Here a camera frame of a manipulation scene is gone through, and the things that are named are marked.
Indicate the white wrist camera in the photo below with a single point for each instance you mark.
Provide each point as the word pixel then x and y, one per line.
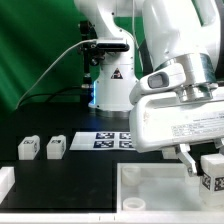
pixel 162 80

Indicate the white left obstacle block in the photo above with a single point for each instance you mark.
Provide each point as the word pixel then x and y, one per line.
pixel 7 180

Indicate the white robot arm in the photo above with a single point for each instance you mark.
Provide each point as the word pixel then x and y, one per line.
pixel 176 31

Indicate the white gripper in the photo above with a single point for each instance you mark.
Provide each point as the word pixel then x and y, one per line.
pixel 161 120

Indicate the white marker sheet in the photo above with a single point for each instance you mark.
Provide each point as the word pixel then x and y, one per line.
pixel 103 140

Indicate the white square table top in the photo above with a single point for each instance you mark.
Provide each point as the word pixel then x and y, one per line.
pixel 153 193

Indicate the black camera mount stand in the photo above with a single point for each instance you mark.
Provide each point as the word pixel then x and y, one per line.
pixel 91 57

